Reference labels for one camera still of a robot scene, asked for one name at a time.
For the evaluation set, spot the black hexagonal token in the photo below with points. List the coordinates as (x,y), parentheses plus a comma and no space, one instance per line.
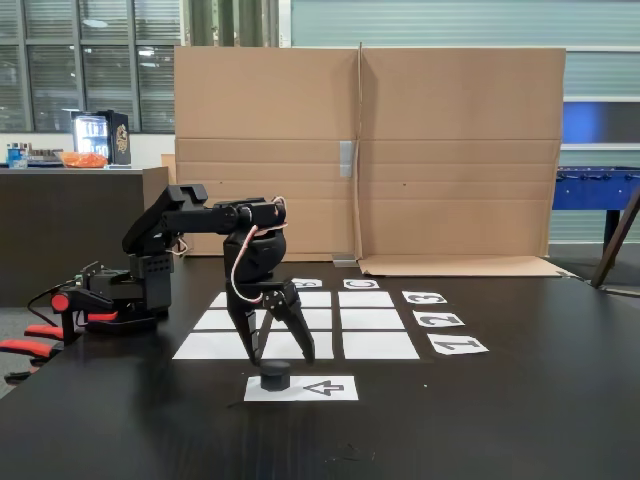
(274,377)

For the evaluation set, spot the white paper grid square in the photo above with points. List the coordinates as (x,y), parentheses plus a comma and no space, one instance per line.
(210,346)
(367,300)
(322,347)
(317,300)
(217,300)
(320,320)
(380,346)
(372,320)
(212,320)

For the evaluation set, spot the letter B paper sheet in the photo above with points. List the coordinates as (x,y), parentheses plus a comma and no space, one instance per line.
(318,281)

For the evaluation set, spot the letter C paper sheet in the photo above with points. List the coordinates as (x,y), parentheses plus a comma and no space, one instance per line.
(347,286)

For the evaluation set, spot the grey tape piece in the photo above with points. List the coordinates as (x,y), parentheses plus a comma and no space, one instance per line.
(344,261)

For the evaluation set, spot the white arrow paper sheet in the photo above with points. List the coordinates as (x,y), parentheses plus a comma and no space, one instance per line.
(345,395)

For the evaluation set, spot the number 3 paper sheet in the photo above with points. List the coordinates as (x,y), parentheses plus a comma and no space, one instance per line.
(407,301)

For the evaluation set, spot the number 2 paper sheet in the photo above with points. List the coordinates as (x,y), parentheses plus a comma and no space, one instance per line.
(420,324)

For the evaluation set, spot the grey tape strip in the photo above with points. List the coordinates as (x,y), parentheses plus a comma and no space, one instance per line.
(347,159)

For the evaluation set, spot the brown cardboard panel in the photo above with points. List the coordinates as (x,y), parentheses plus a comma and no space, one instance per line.
(460,125)
(260,125)

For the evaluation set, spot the red black clamp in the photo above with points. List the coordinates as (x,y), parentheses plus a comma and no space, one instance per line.
(61,302)
(25,346)

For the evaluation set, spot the black mini fridge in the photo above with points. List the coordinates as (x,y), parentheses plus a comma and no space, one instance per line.
(120,140)

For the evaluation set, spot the number 1 paper sheet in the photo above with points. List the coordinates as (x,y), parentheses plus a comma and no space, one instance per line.
(480,351)

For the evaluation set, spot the orange snack bag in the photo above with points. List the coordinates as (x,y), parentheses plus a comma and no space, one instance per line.
(82,160)

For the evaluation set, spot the dark counter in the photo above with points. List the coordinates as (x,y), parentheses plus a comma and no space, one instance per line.
(50,225)

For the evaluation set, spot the blue foosball table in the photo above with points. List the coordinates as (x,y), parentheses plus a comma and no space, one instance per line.
(590,192)

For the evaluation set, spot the brown wooden easel leg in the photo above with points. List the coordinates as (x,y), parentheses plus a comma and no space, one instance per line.
(612,245)

